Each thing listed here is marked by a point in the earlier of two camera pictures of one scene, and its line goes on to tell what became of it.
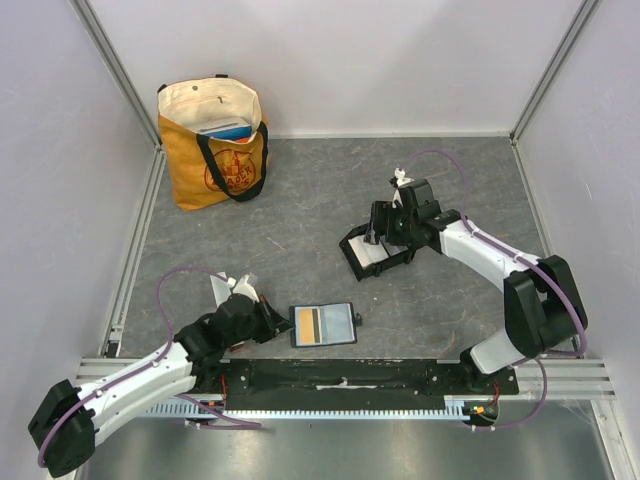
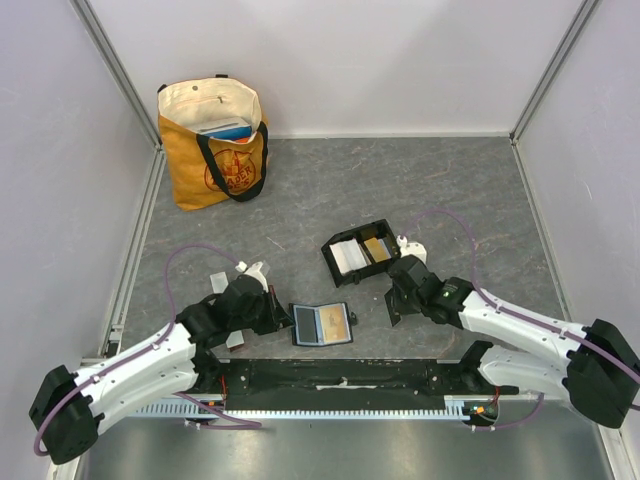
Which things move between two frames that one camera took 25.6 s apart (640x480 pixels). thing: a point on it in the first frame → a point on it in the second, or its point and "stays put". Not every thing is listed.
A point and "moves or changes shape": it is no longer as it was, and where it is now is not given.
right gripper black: [376, 226] → [395, 298]
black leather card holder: [321, 325] stays put
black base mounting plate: [357, 384] stays put
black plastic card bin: [359, 271] moves or changes shape
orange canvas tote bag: [207, 171] stays put
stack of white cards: [366, 253] → [349, 255]
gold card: [306, 326] → [335, 323]
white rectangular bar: [221, 291] stays put
